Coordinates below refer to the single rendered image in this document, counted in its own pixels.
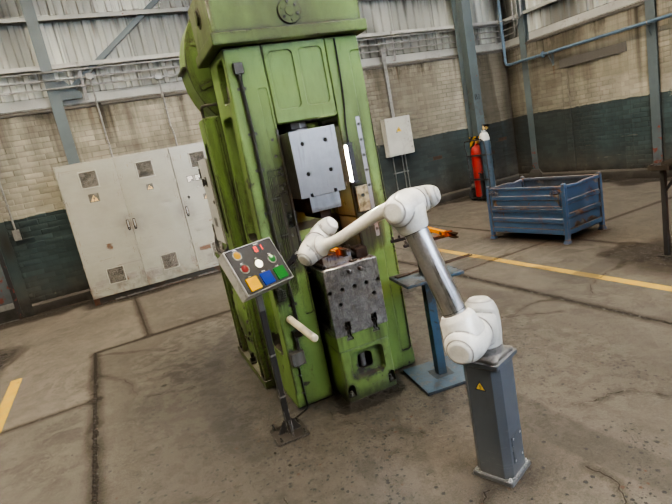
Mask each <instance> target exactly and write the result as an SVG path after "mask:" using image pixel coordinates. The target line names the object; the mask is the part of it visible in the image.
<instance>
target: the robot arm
mask: <svg viewBox="0 0 672 504"><path fill-rule="evenodd" d="M440 199H441V195H440V191H439V189H438V188H437V187H436V186H434V185H422V186H416V187H410V188H405V189H402V190H400V191H398V192H396V193H394V194H393V195H392V196H390V197H389V198H388V200H387V201H386V202H385V203H383V204H381V205H379V206H378V207H376V208H374V209H372V210H370V211H369V212H367V213H366V214H364V215H363V216H361V217H360V218H358V219H357V220H355V221H354V222H353V223H351V224H350V225H348V226H347V227H345V228H344V229H343V230H341V231H340V232H338V233H337V234H335V233H336V231H337V229H338V223H337V222H336V220H334V219H333V218H331V217H325V218H323V219H321V220H320V221H319V222H317V223H316V224H315V225H314V227H313V228H312V229H311V231H310V232H309V234H308V235H307V236H306V237H305V238H304V240H303V241H302V243H301V246H300V247H299V250H298V251H294V253H293V255H292V256H291V257H290V260H289V261H288V262H287V264H288V266H289V267H291V266H292V265H293V264H294V263H295V262H296V261H297V260H298V261H300V263H301V264H303V265H305V266H311V265H313V264H315V263H316V262H317V261H319V260H320V259H322V258H323V257H325V256H327V255H328V253H329V250H331V249H333V248H335V247H337V246H339V245H341V244H342V243H344V242H346V241H347V240H349V239H350V238H352V237H353V236H355V235H357V234H358V233H360V232H361V231H363V230H364V229H366V228H368V227H369V226H371V225H372V224H374V223H376V222H378V221H380V220H382V219H386V221H387V222H388V223H389V224H390V225H391V226H393V227H394V228H395V229H396V230H397V231H398V233H399V234H400V235H401V236H403V237H406V240H407V242H408V244H409V246H410V248H411V250H412V252H413V254H414V256H415V258H416V260H417V263H418V265H419V267H420V269H421V271H422V273H423V275H424V277H425V279H426V281H427V284H428V286H429V288H430V290H431V292H432V294H433V296H434V298H435V300H436V302H437V304H438V307H439V309H440V311H441V313H442V315H443V316H442V318H441V322H440V326H441V330H442V334H443V339H444V348H445V351H446V353H447V355H448V357H449V358H450V359H451V360H452V361H453V362H455V363H457V364H469V363H472V362H479V363H485V364H489V365H492V366H496V365H498V363H499V361H500V360H501V359H503V358H504V357H505V356H506V355H507V354H508V353H509V352H511V351H513V347H512V346H510V345H503V341H502V326H501V319H500V314H499V310H498V308H497V306H496V304H495V303H494V301H493V300H492V299H490V298H489V297H488V296H473V297H470V298H469V299H468V300H467V301H466V302H465V304H464V302H463V300H462V298H461V296H460V294H459V292H458V290H457V288H456V285H455V283H454V281H453V279H452V277H451V275H450V273H449V271H448V269H447V267H446V264H445V262H444V260H443V258H442V256H441V254H440V252H439V250H438V248H437V245H436V243H435V241H434V239H433V237H432V235H431V233H430V231H429V229H428V227H427V226H428V217H427V211H428V210H429V209H431V208H433V207H434V206H436V205H437V204H438V203H439V202H440Z"/></svg>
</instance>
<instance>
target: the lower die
mask: <svg viewBox="0 0 672 504"><path fill-rule="evenodd" d="M336 248H345V247H341V246H337V247H336ZM345 249H347V250H346V253H347V255H348V256H346V257H343V256H340V255H337V254H336V251H334V250H329V253H328V255H327V256H325V257H323V258H322V259H320V260H319V261H318V263H319V264H321V265H323V266H325V267H326V268H328V267H332V266H335V265H338V264H342V263H345V262H348V261H349V260H351V259H352V257H351V251H350V249H349V248H345ZM335 263H337V264H335Z"/></svg>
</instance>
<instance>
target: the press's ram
mask: <svg viewBox="0 0 672 504"><path fill-rule="evenodd" d="M279 137H280V141H281V146H282V151H283V155H284V160H285V165H286V170H287V174H288V179H289V184H290V189H291V193H292V198H293V199H307V198H311V197H315V196H319V195H324V194H328V193H332V192H335V191H341V190H345V189H346V187H345V181H344V176H343V171H342V165H341V159H340V155H339V150H338V144H337V139H336V134H335V128H334V124H332V125H327V126H321V127H316V128H310V129H305V130H299V131H294V132H288V133H285V134H282V135H279Z"/></svg>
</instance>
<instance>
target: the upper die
mask: <svg viewBox="0 0 672 504"><path fill-rule="evenodd" d="M293 203H294V208H295V211H300V212H308V213H315V212H319V211H323V210H327V209H331V208H336V207H340V206H342V205H341V199H340V194H339V191H335V192H332V193H328V194H324V195H319V196H315V197H311V198H307V199H293Z"/></svg>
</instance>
